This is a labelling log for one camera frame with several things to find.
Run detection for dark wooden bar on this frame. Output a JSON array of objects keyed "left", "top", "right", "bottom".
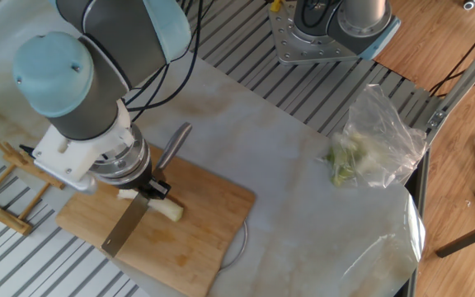
[{"left": 435, "top": 215, "right": 475, "bottom": 259}]

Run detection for aluminium frame beam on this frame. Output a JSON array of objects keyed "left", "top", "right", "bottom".
[{"left": 424, "top": 26, "right": 475, "bottom": 144}]

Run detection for white scallion stalk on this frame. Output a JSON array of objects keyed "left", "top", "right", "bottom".
[{"left": 116, "top": 187, "right": 185, "bottom": 223}]

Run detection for black floor cables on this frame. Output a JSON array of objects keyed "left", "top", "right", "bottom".
[{"left": 428, "top": 12, "right": 475, "bottom": 99}]

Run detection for bamboo cutting board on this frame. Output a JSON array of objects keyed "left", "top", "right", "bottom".
[{"left": 55, "top": 144, "right": 257, "bottom": 297}]

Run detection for steel cleaver knife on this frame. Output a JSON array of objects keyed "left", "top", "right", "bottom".
[{"left": 101, "top": 121, "right": 193, "bottom": 258}]

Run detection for silver robot mounting plate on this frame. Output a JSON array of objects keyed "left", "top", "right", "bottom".
[{"left": 268, "top": 1, "right": 370, "bottom": 66}]

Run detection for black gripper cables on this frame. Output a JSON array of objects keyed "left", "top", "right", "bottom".
[{"left": 124, "top": 0, "right": 205, "bottom": 124}]

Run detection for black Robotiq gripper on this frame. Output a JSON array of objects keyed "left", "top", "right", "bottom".
[{"left": 115, "top": 164, "right": 172, "bottom": 201}]

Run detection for wooden peg rack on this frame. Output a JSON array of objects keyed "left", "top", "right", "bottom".
[{"left": 0, "top": 130, "right": 68, "bottom": 237}]

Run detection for plastic bag of scallion scraps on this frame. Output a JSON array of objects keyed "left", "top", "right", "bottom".
[{"left": 323, "top": 82, "right": 428, "bottom": 190}]

